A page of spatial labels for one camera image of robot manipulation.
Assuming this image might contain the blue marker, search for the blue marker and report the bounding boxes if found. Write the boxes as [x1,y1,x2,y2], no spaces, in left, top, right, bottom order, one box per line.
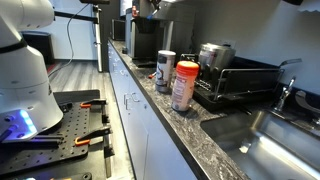
[147,8,160,20]

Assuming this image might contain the grey counter cabinet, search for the grey counter cabinet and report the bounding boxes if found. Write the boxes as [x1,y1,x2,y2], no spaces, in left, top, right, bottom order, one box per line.
[107,41,198,180]

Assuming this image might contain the steel coffee machine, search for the steel coffee machine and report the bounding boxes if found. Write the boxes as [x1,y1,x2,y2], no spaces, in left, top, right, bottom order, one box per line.
[125,0,196,68]

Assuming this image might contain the black box appliance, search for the black box appliance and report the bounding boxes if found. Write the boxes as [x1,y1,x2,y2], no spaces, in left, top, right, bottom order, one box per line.
[111,18,127,42]

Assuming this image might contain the silver stand pole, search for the silver stand pole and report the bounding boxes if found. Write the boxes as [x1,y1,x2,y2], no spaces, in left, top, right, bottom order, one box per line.
[92,3,104,73]

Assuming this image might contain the white sugar canister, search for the white sugar canister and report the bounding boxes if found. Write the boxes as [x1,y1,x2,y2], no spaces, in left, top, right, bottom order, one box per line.
[155,49,177,94]

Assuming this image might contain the steel pot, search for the steel pot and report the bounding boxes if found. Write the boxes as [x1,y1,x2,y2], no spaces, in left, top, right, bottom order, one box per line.
[198,42,237,81]

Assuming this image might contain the creamer bottle orange lid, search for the creamer bottle orange lid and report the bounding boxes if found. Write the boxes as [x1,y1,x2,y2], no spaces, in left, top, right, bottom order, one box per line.
[170,60,200,112]

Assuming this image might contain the black dish rack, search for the black dish rack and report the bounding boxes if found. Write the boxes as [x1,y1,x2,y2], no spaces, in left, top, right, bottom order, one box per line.
[179,53,286,111]

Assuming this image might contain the chrome faucet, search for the chrome faucet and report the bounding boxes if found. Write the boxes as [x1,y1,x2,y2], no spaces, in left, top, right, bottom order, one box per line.
[273,76,297,113]

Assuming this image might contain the stainless steel sink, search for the stainless steel sink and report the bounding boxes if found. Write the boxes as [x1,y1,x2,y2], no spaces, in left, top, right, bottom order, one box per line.
[199,108,320,180]

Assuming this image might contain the grey hanging cable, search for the grey hanging cable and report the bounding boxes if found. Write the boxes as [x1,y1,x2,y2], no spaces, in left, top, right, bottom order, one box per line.
[48,3,91,79]

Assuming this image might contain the metal cabinet door handle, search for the metal cabinet door handle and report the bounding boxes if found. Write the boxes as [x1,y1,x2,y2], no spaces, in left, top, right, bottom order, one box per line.
[123,93,132,111]
[130,92,141,103]

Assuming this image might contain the black clamp orange handle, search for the black clamp orange handle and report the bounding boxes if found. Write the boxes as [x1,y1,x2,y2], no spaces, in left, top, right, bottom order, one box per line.
[79,98,108,109]
[74,124,112,147]

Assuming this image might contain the grey utensil handle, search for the grey utensil handle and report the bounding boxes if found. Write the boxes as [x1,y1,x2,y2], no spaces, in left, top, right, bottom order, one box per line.
[278,58,303,68]

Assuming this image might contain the aluminium frame rail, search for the aluminium frame rail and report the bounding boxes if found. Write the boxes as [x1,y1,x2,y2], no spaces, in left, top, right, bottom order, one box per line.
[101,103,115,179]

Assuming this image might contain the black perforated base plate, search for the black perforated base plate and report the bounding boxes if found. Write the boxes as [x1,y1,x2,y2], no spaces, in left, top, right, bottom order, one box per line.
[0,99,93,176]

